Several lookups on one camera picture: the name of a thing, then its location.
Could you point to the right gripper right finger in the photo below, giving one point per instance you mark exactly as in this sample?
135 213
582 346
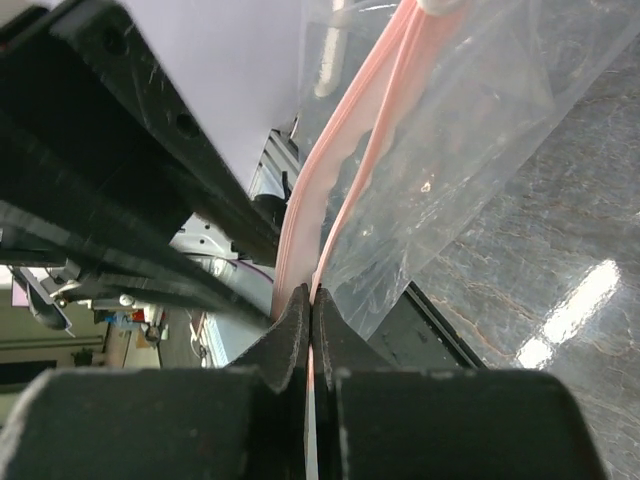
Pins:
377 422

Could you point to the clear pink-dotted zip bag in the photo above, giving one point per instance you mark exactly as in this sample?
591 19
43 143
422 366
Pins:
470 195

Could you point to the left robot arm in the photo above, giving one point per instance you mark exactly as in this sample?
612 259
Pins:
198 239

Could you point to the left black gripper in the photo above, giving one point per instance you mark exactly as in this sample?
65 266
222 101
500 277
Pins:
102 163

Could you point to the white metal clothes rack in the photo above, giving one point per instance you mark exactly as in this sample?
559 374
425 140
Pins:
333 51

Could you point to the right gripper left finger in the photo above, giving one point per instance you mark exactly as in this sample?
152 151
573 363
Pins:
243 421

